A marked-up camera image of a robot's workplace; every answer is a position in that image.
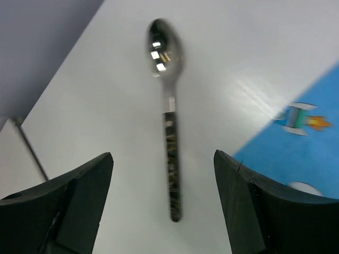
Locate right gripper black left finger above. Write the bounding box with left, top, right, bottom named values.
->
left=1, top=152, right=113, bottom=253

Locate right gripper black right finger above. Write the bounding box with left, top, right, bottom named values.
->
left=213, top=150, right=338, bottom=253

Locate blue space-print cloth napkin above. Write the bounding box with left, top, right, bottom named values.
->
left=234, top=65, right=338, bottom=198

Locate metal spoon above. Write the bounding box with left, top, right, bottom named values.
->
left=146, top=18, right=184, bottom=222

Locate aluminium table edge rail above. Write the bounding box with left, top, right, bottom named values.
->
left=12, top=117, right=49, bottom=182

